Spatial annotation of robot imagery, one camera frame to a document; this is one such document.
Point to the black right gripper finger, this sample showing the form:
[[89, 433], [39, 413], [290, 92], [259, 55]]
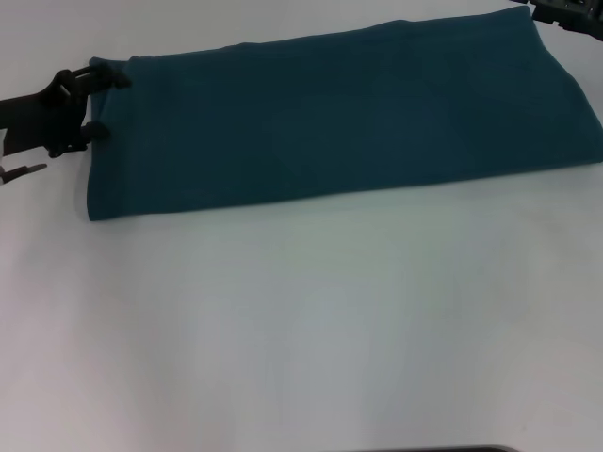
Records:
[[565, 14]]

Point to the dark curved robot chest edge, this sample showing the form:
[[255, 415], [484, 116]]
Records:
[[464, 449]]

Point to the teal t-shirt with beige print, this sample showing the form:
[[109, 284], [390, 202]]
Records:
[[330, 117]]

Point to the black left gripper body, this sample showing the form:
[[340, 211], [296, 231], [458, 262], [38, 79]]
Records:
[[42, 120]]

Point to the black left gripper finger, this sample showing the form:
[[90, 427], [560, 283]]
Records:
[[106, 77], [96, 131]]

